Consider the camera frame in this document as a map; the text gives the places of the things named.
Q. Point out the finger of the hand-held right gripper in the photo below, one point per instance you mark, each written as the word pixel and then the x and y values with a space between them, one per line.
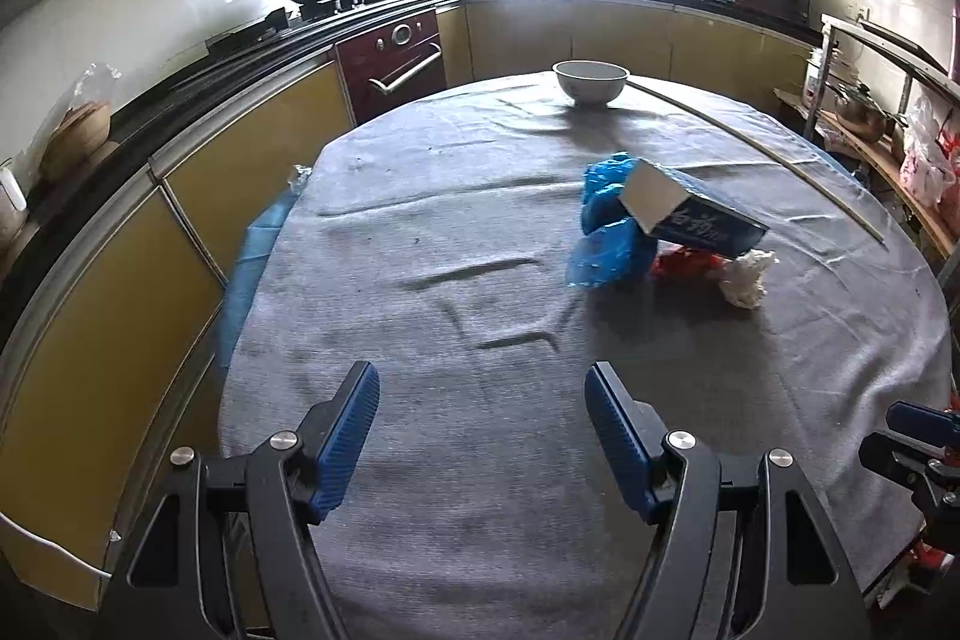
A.
pixel 919 419
pixel 900 456

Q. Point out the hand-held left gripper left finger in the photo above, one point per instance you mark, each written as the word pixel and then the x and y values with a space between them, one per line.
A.
pixel 349 430

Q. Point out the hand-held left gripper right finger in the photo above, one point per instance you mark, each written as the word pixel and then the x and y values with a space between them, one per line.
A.
pixel 619 437

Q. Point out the red plastic bag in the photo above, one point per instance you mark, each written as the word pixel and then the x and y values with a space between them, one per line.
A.
pixel 686 265

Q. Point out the blue plastic bag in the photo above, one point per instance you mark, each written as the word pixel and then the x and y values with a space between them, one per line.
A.
pixel 600 235

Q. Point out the blue toothpaste box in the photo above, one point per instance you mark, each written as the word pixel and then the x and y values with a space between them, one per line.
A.
pixel 697 212

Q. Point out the blue under cloth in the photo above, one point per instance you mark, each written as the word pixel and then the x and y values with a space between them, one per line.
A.
pixel 255 250

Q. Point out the grey tablecloth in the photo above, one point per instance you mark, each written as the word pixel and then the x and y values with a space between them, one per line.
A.
pixel 465 235

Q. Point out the white and pink plastic bag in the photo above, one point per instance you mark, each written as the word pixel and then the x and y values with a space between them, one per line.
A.
pixel 926 168

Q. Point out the red bag on rack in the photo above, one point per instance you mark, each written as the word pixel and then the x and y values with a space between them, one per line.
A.
pixel 951 156

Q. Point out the yellow base cabinets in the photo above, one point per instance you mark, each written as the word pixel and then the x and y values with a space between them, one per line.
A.
pixel 225 160

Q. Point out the steel pot with lid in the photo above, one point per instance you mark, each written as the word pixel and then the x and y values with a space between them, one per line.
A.
pixel 862 119

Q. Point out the long wooden stick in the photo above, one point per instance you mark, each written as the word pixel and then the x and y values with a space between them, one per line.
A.
pixel 750 145

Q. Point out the white bowl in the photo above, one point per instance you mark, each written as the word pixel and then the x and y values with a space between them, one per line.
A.
pixel 592 85

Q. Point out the dark red oven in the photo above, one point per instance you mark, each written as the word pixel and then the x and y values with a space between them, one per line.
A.
pixel 390 70

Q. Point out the black kitchen countertop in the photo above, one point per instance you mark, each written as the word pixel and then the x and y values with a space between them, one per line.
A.
pixel 150 108

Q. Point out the metal storage rack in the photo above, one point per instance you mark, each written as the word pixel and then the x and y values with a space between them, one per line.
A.
pixel 900 40

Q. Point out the brown clay pot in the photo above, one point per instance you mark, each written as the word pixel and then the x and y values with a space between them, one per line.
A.
pixel 75 141

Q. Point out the black gas stove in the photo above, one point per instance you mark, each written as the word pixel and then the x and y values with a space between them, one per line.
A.
pixel 247 33

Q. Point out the white container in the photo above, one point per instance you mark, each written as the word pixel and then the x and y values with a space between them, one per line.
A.
pixel 11 190

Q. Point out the clear bag over clay pot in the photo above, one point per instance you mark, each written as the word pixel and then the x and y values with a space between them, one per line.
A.
pixel 96 85

